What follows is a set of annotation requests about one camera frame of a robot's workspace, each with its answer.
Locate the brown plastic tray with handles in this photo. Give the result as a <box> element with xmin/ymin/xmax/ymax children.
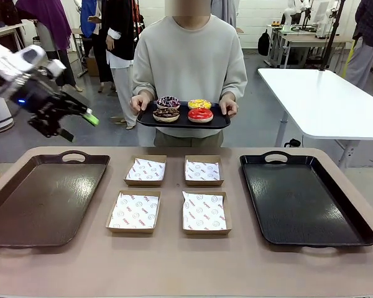
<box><xmin>0</xmin><ymin>150</ymin><xmax>111</xmax><ymax>249</ymax></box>

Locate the person in beige sweater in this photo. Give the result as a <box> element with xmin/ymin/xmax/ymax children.
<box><xmin>132</xmin><ymin>0</ymin><xmax>248</xmax><ymax>147</ymax></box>

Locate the cardboard box on floor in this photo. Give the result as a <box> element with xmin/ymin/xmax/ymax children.
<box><xmin>86</xmin><ymin>57</ymin><xmax>100</xmax><ymax>77</ymax></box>

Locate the white table with legs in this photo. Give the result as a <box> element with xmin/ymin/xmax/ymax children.
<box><xmin>257</xmin><ymin>67</ymin><xmax>373</xmax><ymax>170</ymax></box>

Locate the yellow sprinkled donut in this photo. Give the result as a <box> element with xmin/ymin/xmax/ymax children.
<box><xmin>187</xmin><ymin>98</ymin><xmax>212</xmax><ymax>111</ymax></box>

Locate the black vertical pole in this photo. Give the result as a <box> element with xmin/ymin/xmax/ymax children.
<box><xmin>318</xmin><ymin>0</ymin><xmax>343</xmax><ymax>71</ymax></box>

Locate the black plastic tray with handles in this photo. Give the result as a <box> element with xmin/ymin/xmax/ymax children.
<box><xmin>239</xmin><ymin>151</ymin><xmax>373</xmax><ymax>248</ymax></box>

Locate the person's right forearm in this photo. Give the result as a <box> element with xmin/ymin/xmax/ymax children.
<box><xmin>132</xmin><ymin>66</ymin><xmax>158</xmax><ymax>99</ymax></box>

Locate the purple sprinkled donut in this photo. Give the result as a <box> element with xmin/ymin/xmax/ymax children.
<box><xmin>156</xmin><ymin>96</ymin><xmax>181</xmax><ymax>110</ymax></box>

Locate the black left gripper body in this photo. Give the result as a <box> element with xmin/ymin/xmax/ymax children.
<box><xmin>11</xmin><ymin>73</ymin><xmax>62</xmax><ymax>117</ymax></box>

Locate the person in dark plaid shirt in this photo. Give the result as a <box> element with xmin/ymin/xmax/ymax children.
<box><xmin>344</xmin><ymin>0</ymin><xmax>373</xmax><ymax>89</ymax></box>

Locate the background workbench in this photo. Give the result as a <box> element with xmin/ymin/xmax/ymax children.
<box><xmin>267</xmin><ymin>24</ymin><xmax>355</xmax><ymax>68</ymax></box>

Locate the person's left forearm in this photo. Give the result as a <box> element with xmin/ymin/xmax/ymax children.
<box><xmin>222</xmin><ymin>66</ymin><xmax>248</xmax><ymax>101</ymax></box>

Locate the chocolate sprinkled donut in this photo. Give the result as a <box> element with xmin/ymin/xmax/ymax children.
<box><xmin>152</xmin><ymin>107</ymin><xmax>180</xmax><ymax>123</ymax></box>

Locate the black serving tray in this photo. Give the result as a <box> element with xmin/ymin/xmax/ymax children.
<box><xmin>136</xmin><ymin>101</ymin><xmax>231</xmax><ymax>130</ymax></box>

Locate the white desk with clothes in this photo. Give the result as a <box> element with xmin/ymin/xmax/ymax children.
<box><xmin>0</xmin><ymin>23</ymin><xmax>27</xmax><ymax>47</ymax></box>

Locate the person's left hand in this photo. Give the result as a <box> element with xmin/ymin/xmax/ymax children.
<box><xmin>219</xmin><ymin>95</ymin><xmax>239</xmax><ymax>119</ymax></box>

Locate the black backpack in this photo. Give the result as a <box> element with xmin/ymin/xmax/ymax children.
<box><xmin>257</xmin><ymin>29</ymin><xmax>271</xmax><ymax>56</ymax></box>

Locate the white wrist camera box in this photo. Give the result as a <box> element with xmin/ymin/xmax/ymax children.
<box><xmin>45</xmin><ymin>58</ymin><xmax>67</xmax><ymax>80</ymax></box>

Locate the person's right hand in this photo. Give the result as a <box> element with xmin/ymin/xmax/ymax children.
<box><xmin>129</xmin><ymin>94</ymin><xmax>152</xmax><ymax>117</ymax></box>

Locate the brown cardboard box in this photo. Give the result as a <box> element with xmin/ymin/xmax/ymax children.
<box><xmin>181</xmin><ymin>190</ymin><xmax>233</xmax><ymax>235</ymax></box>
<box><xmin>105</xmin><ymin>189</ymin><xmax>162</xmax><ymax>234</ymax></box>
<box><xmin>123</xmin><ymin>155</ymin><xmax>168</xmax><ymax>187</ymax></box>
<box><xmin>184</xmin><ymin>155</ymin><xmax>224</xmax><ymax>187</ymax></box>

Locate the red glazed donut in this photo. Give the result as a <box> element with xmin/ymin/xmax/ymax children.
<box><xmin>187</xmin><ymin>107</ymin><xmax>214</xmax><ymax>124</ymax></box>

